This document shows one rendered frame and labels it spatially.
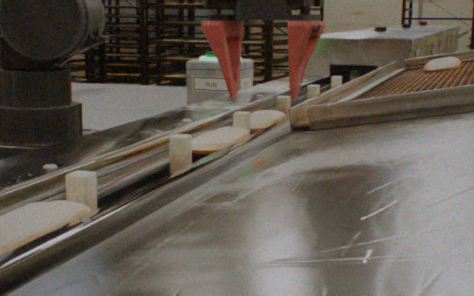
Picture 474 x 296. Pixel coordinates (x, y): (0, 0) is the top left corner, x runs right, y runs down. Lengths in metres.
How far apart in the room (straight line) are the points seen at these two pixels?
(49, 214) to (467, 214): 0.23
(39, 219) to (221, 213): 0.14
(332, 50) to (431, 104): 0.73
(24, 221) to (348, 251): 0.21
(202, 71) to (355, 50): 0.29
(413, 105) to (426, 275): 0.29
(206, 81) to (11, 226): 0.64
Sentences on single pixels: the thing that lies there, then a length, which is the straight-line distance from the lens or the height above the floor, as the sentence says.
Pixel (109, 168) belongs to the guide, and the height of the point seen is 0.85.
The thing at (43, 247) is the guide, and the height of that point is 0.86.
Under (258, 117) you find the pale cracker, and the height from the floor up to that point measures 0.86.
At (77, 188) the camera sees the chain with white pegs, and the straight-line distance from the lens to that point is 0.43.
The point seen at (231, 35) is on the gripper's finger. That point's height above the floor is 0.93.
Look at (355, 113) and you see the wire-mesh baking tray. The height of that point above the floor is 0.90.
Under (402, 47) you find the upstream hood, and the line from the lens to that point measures 1.17.
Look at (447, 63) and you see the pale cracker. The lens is 0.84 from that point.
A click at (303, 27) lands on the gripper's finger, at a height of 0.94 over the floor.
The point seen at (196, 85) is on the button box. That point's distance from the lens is 0.99.
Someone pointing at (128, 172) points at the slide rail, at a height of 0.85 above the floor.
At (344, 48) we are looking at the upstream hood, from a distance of 1.18.
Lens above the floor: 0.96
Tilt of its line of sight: 10 degrees down
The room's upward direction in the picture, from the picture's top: 1 degrees clockwise
